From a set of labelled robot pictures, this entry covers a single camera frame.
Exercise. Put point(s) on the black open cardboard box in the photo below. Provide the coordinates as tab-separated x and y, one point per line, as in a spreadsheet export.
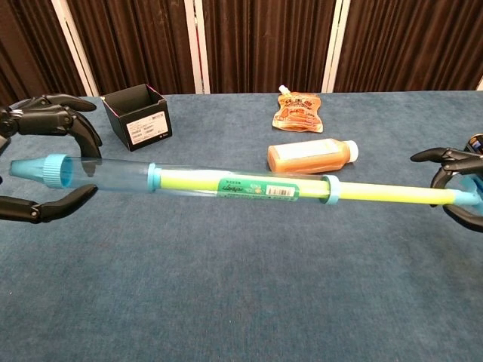
147	132

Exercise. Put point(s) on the brown curtain screen panel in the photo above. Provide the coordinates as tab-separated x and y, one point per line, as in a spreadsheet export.
132	45
415	41
264	41
22	45

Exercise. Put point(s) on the blue felt table mat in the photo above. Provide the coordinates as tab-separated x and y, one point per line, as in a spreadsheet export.
226	283

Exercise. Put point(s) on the orange bottle white cap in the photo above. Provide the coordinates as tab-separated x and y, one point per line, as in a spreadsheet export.
309	156

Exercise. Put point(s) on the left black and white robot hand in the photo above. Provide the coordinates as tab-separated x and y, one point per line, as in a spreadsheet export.
41	118

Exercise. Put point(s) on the black rectangular tin can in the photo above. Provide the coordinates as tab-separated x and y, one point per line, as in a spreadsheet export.
477	143

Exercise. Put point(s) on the orange spout pouch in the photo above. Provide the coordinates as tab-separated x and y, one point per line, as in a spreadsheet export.
298	113

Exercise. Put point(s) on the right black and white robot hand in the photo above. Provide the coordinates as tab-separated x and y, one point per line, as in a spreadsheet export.
460	162

